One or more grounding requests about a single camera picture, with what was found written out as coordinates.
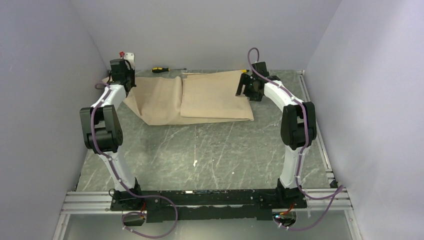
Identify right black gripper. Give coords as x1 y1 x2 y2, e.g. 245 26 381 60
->
236 73 263 102

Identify beige surgical wrap cloth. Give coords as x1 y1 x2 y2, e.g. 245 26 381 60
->
123 70 254 126

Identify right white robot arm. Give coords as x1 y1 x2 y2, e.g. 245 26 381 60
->
236 61 317 208

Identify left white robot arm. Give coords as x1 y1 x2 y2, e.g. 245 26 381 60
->
79 52 144 210

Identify yellow black screwdriver left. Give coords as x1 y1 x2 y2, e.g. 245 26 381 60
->
151 67 173 74

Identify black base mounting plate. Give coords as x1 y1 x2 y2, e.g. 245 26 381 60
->
110 188 307 223

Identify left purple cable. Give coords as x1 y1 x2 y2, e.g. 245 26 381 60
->
90 82 180 240

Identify purple cable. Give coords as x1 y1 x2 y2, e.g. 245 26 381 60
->
90 82 180 240
247 47 345 232

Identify right side aluminium rail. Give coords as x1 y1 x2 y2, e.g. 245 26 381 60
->
296 70 336 186

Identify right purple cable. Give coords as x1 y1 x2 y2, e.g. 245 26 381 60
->
247 47 345 232

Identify aluminium rail frame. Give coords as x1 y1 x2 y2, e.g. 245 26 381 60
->
53 188 353 240

